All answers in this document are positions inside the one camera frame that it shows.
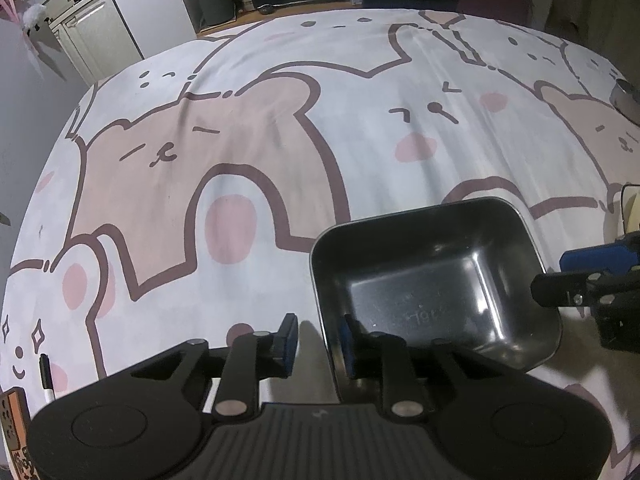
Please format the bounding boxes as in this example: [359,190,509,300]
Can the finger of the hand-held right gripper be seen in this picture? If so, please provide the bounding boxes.
[530,268,640,310]
[559,239,640,277]

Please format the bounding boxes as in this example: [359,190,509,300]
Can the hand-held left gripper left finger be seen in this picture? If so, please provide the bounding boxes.
[129,312,300,419]

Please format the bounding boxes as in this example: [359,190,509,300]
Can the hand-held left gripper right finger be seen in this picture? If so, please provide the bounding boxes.
[337,312,506,419]

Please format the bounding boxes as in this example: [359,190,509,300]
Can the cream bowl with handles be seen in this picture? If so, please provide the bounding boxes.
[619,184,640,234]

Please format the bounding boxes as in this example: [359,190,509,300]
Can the rectangular steel container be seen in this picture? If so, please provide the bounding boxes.
[309,197,562,404]

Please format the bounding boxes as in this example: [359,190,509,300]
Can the round steel bowl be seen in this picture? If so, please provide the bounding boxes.
[609,78,640,124]

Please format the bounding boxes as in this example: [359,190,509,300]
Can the cartoon bear printed tablecloth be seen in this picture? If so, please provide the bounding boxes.
[0,7,640,480]

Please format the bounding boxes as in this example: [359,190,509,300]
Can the black marker pen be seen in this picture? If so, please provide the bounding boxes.
[39,353,57,404]

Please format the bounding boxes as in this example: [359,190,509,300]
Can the orange printed box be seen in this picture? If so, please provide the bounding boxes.
[0,386,39,480]

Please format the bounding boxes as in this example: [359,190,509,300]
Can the grey trash can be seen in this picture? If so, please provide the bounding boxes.
[192,0,239,31]

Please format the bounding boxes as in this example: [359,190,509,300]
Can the white base cabinets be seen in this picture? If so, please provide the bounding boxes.
[49,0,145,86]

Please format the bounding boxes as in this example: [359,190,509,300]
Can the white fluffy ornament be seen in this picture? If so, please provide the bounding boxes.
[18,2,50,29]

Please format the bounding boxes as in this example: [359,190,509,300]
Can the pink ribbon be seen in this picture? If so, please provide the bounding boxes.
[0,0,32,37]

